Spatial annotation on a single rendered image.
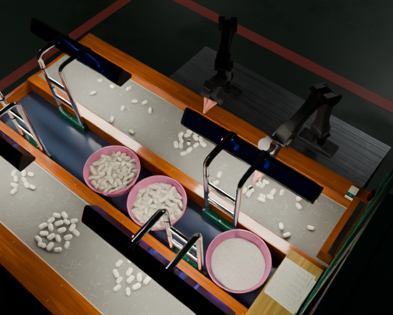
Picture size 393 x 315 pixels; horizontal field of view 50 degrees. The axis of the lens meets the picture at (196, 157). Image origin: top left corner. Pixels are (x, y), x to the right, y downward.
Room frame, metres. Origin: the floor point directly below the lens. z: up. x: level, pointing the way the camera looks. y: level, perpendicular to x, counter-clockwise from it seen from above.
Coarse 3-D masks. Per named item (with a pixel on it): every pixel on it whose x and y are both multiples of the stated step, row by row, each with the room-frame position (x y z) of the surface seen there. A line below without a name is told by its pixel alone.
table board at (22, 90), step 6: (54, 60) 1.85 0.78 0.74; (48, 66) 1.80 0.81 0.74; (24, 84) 1.67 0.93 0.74; (18, 90) 1.63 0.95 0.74; (24, 90) 1.65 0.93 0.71; (30, 90) 1.67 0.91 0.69; (6, 96) 1.59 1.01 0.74; (12, 96) 1.60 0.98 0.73; (18, 96) 1.62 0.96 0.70; (0, 102) 1.54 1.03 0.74; (0, 108) 1.53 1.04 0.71
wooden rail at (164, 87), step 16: (96, 48) 1.90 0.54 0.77; (112, 48) 1.89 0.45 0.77; (128, 64) 1.75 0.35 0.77; (144, 64) 1.75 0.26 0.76; (144, 80) 1.63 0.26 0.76; (160, 80) 1.62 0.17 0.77; (160, 96) 1.52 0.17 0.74; (176, 96) 1.50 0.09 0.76; (192, 96) 1.49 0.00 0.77; (208, 112) 1.37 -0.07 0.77; (224, 112) 1.37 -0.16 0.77; (224, 128) 1.27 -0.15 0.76; (240, 128) 1.26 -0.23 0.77; (256, 128) 1.26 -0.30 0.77; (256, 144) 1.16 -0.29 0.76; (288, 160) 1.06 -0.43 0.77; (304, 160) 1.06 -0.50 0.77; (320, 176) 0.97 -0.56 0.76; (336, 176) 0.96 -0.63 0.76; (336, 192) 0.88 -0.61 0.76; (368, 192) 0.87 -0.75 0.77
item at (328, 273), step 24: (384, 192) 0.46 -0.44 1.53; (384, 216) 0.29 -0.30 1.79; (360, 240) 0.25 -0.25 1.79; (384, 240) 0.25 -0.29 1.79; (336, 264) 0.30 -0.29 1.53; (360, 264) 0.21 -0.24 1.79; (384, 264) 0.21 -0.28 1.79; (336, 288) 0.18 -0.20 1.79; (360, 288) 0.17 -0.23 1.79; (384, 288) 0.17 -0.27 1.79; (312, 312) 0.14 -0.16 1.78; (336, 312) 0.14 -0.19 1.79; (360, 312) 0.14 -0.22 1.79; (384, 312) 0.14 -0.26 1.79
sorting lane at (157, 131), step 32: (96, 96) 1.55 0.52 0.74; (128, 96) 1.54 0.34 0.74; (128, 128) 1.32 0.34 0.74; (160, 128) 1.31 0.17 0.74; (192, 160) 1.11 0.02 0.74; (224, 160) 1.10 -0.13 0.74; (256, 192) 0.91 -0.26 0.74; (288, 192) 0.90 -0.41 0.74; (288, 224) 0.75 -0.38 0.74; (320, 224) 0.74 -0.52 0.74
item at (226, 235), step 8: (224, 232) 0.71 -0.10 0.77; (232, 232) 0.72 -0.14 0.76; (240, 232) 0.72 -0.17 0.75; (248, 232) 0.71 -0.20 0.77; (216, 240) 0.69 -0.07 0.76; (224, 240) 0.70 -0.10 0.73; (256, 240) 0.68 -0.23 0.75; (208, 248) 0.65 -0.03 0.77; (264, 248) 0.64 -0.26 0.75; (208, 256) 0.62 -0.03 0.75; (264, 256) 0.62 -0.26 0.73; (208, 264) 0.59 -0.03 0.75; (208, 272) 0.55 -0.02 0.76; (264, 272) 0.55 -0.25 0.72; (216, 280) 0.53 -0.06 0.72; (264, 280) 0.51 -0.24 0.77; (224, 288) 0.48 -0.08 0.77; (256, 288) 0.48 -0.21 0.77
